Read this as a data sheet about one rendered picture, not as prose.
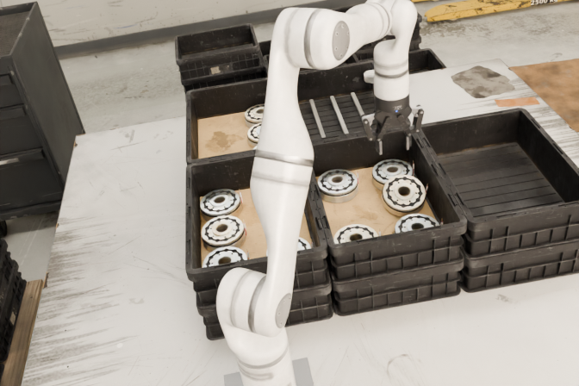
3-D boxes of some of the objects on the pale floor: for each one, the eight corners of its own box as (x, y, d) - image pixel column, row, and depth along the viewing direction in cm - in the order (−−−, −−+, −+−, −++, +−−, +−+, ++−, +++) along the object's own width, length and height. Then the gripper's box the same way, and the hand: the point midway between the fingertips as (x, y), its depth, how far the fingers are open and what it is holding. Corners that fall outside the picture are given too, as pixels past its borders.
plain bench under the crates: (772, 614, 144) (921, 462, 102) (92, 789, 132) (-48, 697, 91) (484, 200, 272) (499, 58, 231) (127, 270, 261) (76, 135, 220)
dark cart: (84, 227, 288) (11, 54, 235) (-13, 246, 285) (-109, 75, 232) (95, 158, 336) (37, 0, 283) (13, 172, 333) (-62, 17, 280)
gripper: (360, 103, 126) (364, 165, 136) (432, 90, 127) (430, 153, 137) (353, 86, 132) (357, 146, 142) (420, 74, 133) (420, 135, 143)
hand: (393, 145), depth 138 cm, fingers open, 5 cm apart
